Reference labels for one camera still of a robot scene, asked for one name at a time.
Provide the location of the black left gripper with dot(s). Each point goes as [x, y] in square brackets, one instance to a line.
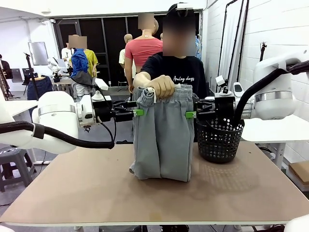
[103, 111]

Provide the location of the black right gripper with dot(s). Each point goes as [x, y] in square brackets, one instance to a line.
[224, 107]

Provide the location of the grey sweat shorts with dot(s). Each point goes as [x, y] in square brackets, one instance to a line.
[166, 140]

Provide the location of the person's right forearm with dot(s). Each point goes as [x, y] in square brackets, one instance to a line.
[142, 78]

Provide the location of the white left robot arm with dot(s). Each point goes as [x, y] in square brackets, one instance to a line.
[55, 113]

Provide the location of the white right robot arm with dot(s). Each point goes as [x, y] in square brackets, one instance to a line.
[272, 99]

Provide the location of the person's right hand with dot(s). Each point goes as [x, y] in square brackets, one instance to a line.
[164, 87]

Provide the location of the person in black t-shirt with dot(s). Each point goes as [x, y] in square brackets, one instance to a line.
[193, 70]

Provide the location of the black perforated plastic basket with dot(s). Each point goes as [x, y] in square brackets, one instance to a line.
[219, 149]

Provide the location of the mannequin with cream shirt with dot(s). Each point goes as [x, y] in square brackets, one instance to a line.
[121, 56]

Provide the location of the mannequin with yellow shirt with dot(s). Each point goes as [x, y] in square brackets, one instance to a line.
[91, 58]

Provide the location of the mannequin with patterned blue shirt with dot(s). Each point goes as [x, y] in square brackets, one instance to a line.
[198, 47]

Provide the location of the mannequin with red crop top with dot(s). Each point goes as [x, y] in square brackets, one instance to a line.
[142, 48]

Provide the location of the black light stand pole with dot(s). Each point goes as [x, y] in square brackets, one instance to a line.
[223, 36]

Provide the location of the person in white shirt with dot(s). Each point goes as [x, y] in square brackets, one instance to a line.
[64, 52]

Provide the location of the blue jeans on stand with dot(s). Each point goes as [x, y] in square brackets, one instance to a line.
[44, 85]

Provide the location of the small white background robot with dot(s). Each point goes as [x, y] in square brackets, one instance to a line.
[52, 63]

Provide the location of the black cap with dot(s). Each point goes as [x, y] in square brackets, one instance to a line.
[172, 9]

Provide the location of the brown cardboard box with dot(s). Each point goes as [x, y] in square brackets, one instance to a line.
[300, 171]

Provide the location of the grey plastic stool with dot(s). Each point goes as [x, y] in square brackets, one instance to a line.
[10, 157]

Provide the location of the seated person in dark clothes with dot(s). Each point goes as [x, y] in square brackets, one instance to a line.
[5, 67]

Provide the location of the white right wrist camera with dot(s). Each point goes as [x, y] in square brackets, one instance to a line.
[220, 80]

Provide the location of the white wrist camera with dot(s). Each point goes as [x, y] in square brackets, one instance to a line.
[101, 84]
[220, 80]

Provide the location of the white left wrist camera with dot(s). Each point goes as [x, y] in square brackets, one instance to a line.
[101, 84]

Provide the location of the black tripod by white wall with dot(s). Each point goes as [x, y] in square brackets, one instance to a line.
[262, 52]

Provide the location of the black tripod with camera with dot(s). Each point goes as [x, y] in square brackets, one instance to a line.
[31, 70]

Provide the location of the grey framed wall board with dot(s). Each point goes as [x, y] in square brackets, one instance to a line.
[37, 53]

